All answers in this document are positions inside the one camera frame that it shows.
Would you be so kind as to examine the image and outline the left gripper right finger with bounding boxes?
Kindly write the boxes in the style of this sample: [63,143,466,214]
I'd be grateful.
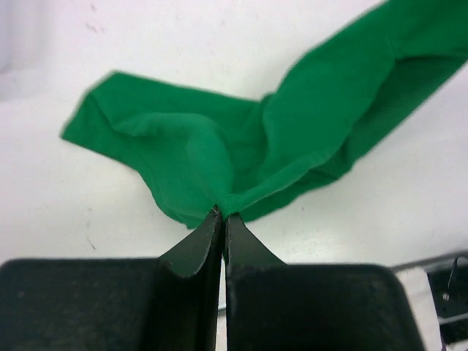
[224,214,423,350]

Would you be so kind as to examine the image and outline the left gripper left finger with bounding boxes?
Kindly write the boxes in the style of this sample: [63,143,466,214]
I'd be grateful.
[1,208,223,350]

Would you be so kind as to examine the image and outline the green t shirt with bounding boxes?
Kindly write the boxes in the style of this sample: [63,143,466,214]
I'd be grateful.
[61,1,467,228]

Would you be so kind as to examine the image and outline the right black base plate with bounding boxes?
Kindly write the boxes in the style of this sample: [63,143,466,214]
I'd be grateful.
[427,254,467,345]

